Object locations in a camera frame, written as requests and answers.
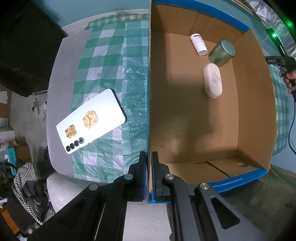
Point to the white bottle with blue label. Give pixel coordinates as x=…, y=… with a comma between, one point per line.
x=199, y=44

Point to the white oval case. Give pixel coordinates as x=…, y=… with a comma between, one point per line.
x=212, y=80

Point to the striped cloth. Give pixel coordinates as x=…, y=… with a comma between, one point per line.
x=29, y=187

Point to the green checkered tablecloth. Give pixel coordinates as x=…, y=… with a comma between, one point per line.
x=113, y=70

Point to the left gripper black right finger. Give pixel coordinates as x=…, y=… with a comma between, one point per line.
x=160, y=192

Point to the white smartphone with stickers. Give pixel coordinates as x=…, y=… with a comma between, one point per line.
x=92, y=120

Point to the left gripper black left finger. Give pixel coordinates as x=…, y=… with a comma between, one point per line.
x=138, y=185

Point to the cardboard box with blue tape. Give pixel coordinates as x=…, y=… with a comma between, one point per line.
x=226, y=141

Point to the green round tin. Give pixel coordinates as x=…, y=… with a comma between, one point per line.
x=222, y=53

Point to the person's right hand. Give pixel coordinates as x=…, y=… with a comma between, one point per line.
x=288, y=78

